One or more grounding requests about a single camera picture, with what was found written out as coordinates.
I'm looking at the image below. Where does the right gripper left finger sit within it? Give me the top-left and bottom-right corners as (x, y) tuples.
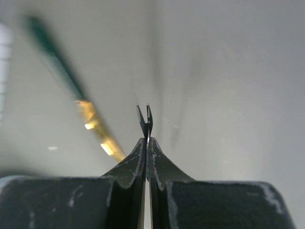
(0, 138), (146, 229)

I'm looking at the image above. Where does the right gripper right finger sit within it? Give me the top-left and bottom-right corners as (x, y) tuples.
(147, 138), (295, 229)

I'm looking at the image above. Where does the small silver fork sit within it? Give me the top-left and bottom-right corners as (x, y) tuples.
(136, 104), (153, 145)

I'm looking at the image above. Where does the white compartment utensil container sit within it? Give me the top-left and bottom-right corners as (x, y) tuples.
(0, 23), (13, 122)

